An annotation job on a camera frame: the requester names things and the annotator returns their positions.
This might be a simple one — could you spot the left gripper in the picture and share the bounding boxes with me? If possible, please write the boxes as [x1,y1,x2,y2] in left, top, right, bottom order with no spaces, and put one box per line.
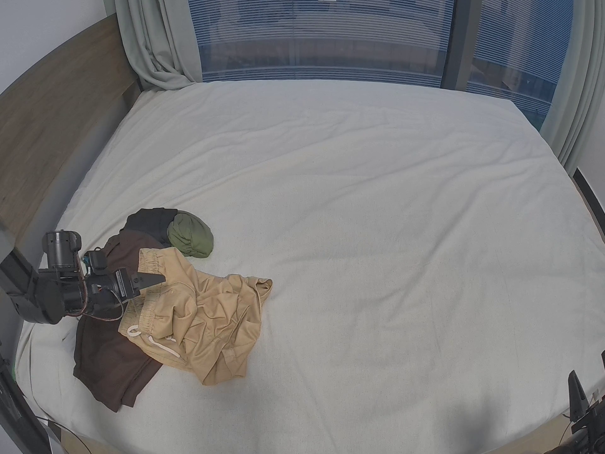
[89,268,166,309]

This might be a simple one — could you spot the brown garment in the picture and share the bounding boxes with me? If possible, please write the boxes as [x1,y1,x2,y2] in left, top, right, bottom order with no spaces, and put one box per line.
[73,230,167,413]

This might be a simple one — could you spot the bed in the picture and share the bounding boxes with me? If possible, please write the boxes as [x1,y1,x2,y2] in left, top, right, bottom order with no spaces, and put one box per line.
[0,13,605,454]

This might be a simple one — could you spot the grey-green curtain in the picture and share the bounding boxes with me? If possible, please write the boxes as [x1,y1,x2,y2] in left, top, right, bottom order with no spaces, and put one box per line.
[98,0,205,90]
[539,0,605,170]

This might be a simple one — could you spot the green garment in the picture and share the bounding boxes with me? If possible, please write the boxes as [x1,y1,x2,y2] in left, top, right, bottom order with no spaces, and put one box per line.
[167,210,214,258]

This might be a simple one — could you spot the black garment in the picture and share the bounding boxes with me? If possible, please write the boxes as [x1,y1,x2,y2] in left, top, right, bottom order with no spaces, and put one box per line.
[123,208,179,248]

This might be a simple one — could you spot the black cable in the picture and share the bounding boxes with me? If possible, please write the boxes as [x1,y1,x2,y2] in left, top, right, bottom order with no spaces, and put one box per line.
[34,415,91,444]

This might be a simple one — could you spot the tan shorts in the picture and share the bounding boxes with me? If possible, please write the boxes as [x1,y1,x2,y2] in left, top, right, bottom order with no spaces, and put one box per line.
[118,246,274,387]

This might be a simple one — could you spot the window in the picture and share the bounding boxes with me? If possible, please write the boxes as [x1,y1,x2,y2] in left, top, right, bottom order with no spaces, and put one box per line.
[182,0,575,129]

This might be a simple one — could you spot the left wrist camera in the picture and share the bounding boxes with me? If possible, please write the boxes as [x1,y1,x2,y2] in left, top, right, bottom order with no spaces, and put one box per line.
[83,250,108,276]

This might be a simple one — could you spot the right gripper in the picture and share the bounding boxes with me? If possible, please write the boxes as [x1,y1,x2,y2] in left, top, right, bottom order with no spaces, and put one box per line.
[544,350,605,454]

